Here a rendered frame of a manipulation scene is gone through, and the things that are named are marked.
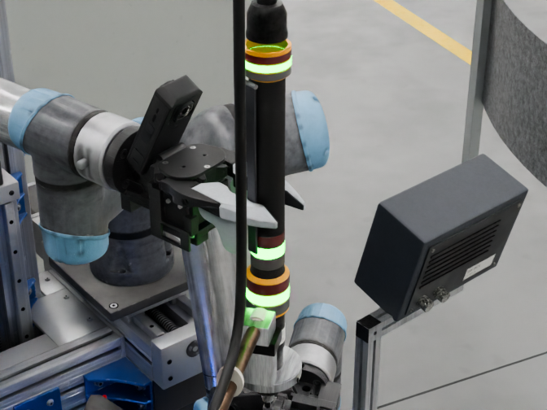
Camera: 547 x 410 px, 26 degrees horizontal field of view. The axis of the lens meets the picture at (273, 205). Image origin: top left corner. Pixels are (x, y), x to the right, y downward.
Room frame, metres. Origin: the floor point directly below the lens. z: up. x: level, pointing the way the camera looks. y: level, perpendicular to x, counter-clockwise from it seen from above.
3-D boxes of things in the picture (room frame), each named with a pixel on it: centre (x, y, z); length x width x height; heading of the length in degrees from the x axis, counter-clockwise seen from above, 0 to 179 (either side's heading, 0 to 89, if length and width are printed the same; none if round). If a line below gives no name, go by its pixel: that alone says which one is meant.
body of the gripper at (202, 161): (1.04, 0.10, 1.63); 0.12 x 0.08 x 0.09; 51
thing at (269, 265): (0.96, 0.01, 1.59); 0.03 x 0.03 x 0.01
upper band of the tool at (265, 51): (0.96, 0.01, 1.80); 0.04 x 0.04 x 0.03
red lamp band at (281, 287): (0.96, 0.01, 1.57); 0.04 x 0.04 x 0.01
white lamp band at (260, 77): (0.96, 0.01, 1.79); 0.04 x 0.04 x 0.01
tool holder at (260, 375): (0.95, 0.01, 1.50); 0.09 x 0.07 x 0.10; 166
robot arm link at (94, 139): (1.09, 0.17, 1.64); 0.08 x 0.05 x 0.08; 141
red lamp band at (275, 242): (0.96, 0.01, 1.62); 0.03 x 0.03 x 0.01
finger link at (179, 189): (0.98, 0.07, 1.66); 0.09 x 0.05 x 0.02; 42
